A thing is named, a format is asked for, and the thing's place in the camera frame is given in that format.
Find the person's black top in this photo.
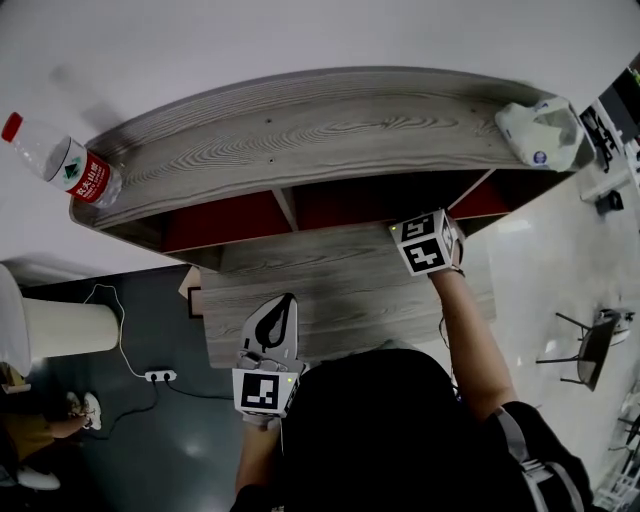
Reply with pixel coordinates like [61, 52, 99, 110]
[234, 347, 596, 512]

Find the black power cable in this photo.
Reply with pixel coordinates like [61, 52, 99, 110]
[164, 377, 236, 401]
[82, 379, 161, 441]

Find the white plastic bag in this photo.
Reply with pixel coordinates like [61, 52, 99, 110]
[494, 96, 586, 172]

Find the small wooden stand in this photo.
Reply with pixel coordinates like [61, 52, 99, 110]
[0, 362, 32, 395]

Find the person's left forearm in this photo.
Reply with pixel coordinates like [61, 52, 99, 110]
[234, 424, 284, 496]

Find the grey wood-grain shelf unit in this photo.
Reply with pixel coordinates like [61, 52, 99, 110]
[68, 65, 596, 274]

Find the person's right forearm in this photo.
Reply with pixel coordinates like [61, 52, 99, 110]
[428, 267, 519, 424]

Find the white power cable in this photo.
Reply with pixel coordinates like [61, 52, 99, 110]
[83, 283, 149, 380]

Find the person's left hand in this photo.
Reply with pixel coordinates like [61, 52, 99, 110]
[242, 411, 282, 433]

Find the small black box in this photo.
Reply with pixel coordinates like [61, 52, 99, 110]
[595, 189, 625, 215]

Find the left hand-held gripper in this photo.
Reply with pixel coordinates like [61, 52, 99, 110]
[231, 292, 307, 419]

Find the clear red-label water bottle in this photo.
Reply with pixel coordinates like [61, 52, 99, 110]
[0, 111, 123, 209]

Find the grey backpack strap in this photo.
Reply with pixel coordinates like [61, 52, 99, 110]
[492, 407, 584, 512]

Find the curved white chair base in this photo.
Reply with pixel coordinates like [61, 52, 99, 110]
[17, 464, 62, 492]

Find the black metal-legged chair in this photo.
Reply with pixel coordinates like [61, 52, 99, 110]
[535, 308, 636, 392]

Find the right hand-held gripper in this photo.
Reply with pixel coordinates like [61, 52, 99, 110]
[388, 208, 467, 278]

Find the white ribbed pedestal table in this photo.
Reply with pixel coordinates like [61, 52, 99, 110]
[0, 262, 125, 379]

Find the grey wood-grain tabletop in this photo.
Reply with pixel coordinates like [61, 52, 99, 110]
[199, 222, 497, 370]

